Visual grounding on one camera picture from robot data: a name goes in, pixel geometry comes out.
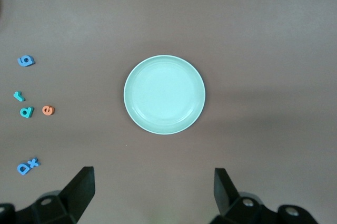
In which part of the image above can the blue foam letter D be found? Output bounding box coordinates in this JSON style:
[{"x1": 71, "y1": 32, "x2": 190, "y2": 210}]
[{"x1": 17, "y1": 162, "x2": 33, "y2": 177}]

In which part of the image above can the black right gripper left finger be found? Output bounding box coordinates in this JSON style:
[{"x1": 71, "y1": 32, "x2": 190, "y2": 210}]
[{"x1": 0, "y1": 166, "x2": 95, "y2": 224}]

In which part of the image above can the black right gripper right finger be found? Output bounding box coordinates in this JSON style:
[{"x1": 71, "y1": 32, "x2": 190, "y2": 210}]
[{"x1": 210, "y1": 168, "x2": 319, "y2": 224}]

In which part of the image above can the blue foam letter x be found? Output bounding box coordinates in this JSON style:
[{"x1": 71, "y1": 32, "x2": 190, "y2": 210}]
[{"x1": 27, "y1": 157, "x2": 41, "y2": 169}]

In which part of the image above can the blue foam letter g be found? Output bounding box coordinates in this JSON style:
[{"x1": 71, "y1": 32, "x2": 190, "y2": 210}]
[{"x1": 17, "y1": 54, "x2": 35, "y2": 67}]

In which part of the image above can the brown table mat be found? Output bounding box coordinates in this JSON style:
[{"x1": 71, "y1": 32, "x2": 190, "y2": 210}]
[{"x1": 0, "y1": 0, "x2": 337, "y2": 224}]

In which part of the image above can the teal foam letter d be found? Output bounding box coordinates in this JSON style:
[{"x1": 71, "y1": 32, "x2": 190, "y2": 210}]
[{"x1": 19, "y1": 106, "x2": 34, "y2": 119}]

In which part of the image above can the mint green plate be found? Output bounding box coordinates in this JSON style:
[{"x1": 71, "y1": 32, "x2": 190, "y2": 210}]
[{"x1": 123, "y1": 54, "x2": 206, "y2": 135}]

